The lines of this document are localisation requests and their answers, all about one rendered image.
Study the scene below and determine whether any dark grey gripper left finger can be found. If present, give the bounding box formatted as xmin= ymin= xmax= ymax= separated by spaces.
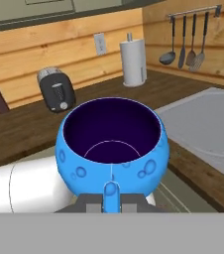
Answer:
xmin=56 ymin=193 xmax=105 ymax=214

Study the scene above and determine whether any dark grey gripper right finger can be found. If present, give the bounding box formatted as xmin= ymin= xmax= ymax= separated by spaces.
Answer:
xmin=119 ymin=193 xmax=167 ymax=214

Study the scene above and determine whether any blue bubble-pattern mug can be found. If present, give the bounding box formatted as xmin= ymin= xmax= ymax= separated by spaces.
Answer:
xmin=55 ymin=96 xmax=170 ymax=214

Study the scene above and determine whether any grey-green base cupboard front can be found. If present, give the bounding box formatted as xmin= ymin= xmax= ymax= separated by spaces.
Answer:
xmin=153 ymin=178 xmax=219 ymax=214

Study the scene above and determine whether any white round cylinder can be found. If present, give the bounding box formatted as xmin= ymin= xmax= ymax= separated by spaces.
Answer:
xmin=0 ymin=155 xmax=76 ymax=214

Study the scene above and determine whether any grey sink basin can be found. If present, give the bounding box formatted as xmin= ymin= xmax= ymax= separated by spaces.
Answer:
xmin=154 ymin=86 xmax=224 ymax=185

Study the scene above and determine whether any black and silver toaster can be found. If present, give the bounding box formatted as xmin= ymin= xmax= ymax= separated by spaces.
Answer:
xmin=37 ymin=66 xmax=77 ymax=114

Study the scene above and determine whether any white paper towel roll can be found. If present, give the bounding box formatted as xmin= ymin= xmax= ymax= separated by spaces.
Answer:
xmin=119 ymin=32 xmax=149 ymax=88

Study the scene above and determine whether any dark grey hanging ladle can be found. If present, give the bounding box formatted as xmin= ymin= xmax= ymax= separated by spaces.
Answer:
xmin=159 ymin=16 xmax=177 ymax=66

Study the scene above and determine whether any grey slotted hanging turner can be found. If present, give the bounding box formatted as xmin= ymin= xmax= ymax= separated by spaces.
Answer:
xmin=188 ymin=11 xmax=210 ymax=73

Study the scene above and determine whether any grey hanging spatula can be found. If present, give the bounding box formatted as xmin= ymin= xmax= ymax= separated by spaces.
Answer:
xmin=184 ymin=13 xmax=198 ymax=66

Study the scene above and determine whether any dark grey hanging spoon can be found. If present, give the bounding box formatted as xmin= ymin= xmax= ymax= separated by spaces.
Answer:
xmin=177 ymin=15 xmax=188 ymax=70

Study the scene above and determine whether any white wall socket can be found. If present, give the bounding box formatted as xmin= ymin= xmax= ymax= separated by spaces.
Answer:
xmin=93 ymin=32 xmax=108 ymax=57

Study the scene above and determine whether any grey-green wall cupboard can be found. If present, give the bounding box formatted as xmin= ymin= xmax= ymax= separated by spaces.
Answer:
xmin=0 ymin=0 xmax=168 ymax=35

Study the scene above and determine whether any grey utensil rail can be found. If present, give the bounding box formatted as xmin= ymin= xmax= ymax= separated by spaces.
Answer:
xmin=167 ymin=4 xmax=223 ymax=20

